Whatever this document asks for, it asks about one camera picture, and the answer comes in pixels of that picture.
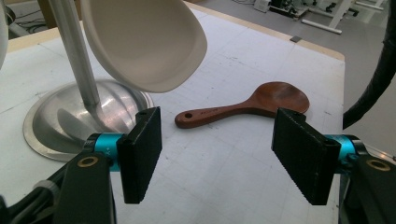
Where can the brown wooden rice paddle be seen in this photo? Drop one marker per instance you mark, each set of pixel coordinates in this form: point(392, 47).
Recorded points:
point(274, 96)

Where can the white grid mat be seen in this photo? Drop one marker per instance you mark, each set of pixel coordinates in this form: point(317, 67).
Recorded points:
point(233, 171)

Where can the steel utensil rack stand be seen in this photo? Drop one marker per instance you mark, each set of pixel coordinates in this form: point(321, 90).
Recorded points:
point(74, 46)

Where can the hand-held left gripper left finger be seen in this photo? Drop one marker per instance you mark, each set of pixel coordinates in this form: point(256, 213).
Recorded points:
point(140, 155)

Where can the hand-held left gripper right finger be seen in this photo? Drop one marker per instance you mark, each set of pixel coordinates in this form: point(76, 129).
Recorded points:
point(305, 155)

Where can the white desk frame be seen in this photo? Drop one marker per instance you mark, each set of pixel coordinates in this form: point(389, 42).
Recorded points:
point(336, 17)

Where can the grey tape piece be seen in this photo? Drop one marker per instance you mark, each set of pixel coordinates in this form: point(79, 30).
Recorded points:
point(295, 39)

